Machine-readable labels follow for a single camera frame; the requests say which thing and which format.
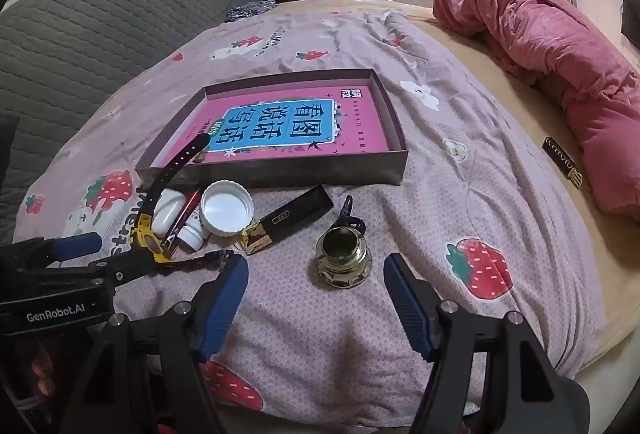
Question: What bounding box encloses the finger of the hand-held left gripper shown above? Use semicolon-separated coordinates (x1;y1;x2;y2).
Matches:
45;250;166;287
0;233;104;265

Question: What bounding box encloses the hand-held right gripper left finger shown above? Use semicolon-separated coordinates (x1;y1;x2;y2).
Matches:
60;254;250;434

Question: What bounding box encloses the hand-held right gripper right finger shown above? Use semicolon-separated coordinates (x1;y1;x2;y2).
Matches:
382;253;591;434

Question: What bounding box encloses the yellow and black wristwatch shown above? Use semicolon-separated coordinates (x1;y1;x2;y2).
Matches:
131;134;236;271

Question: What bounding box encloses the white earbuds case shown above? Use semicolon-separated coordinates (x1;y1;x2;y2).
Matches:
151;189;187;236

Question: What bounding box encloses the small white bottle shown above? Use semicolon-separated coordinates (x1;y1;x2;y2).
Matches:
176;204;209;251

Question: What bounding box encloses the brass metal pot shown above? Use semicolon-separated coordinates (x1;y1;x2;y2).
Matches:
315;226;372;290

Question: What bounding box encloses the white ribbed jar lid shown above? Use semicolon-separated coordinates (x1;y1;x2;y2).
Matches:
200;180;255;236

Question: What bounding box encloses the black hair clip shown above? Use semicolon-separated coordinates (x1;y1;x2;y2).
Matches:
336;195;367;235

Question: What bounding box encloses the black and gold slim box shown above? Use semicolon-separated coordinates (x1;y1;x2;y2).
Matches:
240;185;334;256

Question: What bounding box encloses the shallow dark cardboard box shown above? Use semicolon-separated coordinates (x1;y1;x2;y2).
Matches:
134;68;408;189

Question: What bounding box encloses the person's left hand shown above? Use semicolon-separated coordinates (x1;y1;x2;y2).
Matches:
10;348;60;413

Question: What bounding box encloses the pink and blue book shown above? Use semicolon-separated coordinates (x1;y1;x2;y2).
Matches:
150;86;391;167

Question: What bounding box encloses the black and gold mattress label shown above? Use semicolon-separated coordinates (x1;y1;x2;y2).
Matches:
542;136;585;189

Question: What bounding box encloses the grey quilted cover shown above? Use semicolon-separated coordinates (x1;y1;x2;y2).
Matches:
0;0;261;245

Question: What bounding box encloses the beige bed sheet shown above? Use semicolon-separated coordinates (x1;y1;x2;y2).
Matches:
280;0;640;380

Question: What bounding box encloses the strawberry printed blanket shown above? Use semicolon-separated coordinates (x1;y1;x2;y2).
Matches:
12;6;596;426

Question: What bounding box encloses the dark patterned cloth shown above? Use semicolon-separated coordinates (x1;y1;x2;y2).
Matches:
225;0;279;23

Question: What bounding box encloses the pink quilt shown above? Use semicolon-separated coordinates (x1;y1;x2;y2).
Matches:
432;0;640;215

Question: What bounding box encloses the black rectangular object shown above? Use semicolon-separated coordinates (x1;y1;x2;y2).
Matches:
620;4;640;42

